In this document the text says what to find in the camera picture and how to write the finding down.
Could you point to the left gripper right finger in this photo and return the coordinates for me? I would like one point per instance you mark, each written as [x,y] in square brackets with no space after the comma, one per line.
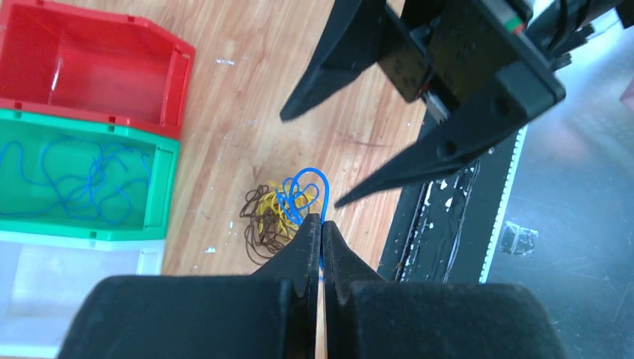
[369,317]

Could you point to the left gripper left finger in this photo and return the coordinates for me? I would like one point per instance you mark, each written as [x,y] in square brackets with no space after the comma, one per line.
[268,314]

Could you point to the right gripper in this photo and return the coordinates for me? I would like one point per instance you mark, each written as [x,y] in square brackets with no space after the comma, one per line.
[446,53]

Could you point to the white plastic bin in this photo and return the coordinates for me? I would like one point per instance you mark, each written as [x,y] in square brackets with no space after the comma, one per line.
[44,280]

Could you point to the green plastic bin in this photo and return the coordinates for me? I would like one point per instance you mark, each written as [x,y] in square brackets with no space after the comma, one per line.
[65,177]

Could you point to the red plastic bin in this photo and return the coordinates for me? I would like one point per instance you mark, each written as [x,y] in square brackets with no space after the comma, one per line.
[68,61]

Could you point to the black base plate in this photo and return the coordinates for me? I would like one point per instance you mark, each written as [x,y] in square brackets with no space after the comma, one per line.
[441,229]

